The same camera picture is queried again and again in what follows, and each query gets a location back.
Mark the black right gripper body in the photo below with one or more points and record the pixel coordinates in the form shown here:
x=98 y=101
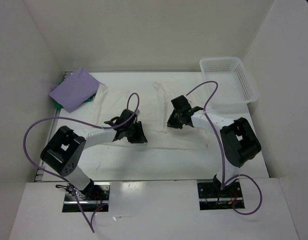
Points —
x=175 y=121

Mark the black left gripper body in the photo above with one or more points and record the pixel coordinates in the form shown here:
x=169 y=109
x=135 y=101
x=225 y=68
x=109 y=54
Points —
x=133 y=136

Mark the white t-shirt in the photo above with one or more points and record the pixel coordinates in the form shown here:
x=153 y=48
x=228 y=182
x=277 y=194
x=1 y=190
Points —
x=155 y=108

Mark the purple t-shirt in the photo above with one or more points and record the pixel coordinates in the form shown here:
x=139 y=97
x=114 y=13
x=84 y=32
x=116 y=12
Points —
x=81 y=73

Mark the green t-shirt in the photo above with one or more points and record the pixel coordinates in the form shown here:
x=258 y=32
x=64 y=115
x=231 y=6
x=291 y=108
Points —
x=89 y=99

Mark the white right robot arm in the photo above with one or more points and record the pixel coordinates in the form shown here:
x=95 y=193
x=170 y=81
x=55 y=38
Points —
x=237 y=141

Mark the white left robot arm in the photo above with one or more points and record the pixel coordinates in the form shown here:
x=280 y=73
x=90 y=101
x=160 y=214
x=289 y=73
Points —
x=64 y=150

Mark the white plastic basket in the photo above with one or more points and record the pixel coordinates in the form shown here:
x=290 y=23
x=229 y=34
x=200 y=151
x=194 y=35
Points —
x=235 y=86

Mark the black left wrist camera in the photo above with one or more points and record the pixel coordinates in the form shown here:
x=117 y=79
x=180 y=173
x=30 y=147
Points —
x=125 y=120

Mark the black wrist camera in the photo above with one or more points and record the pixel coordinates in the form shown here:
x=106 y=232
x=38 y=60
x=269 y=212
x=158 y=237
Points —
x=182 y=107
x=125 y=120

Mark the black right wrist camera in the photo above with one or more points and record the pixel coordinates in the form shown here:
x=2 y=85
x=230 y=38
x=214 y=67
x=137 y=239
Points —
x=182 y=107

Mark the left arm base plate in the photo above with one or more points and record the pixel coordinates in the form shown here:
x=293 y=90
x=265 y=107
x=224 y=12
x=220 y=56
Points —
x=89 y=202

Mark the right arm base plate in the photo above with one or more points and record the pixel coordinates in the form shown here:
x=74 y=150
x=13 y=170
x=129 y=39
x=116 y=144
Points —
x=211 y=199

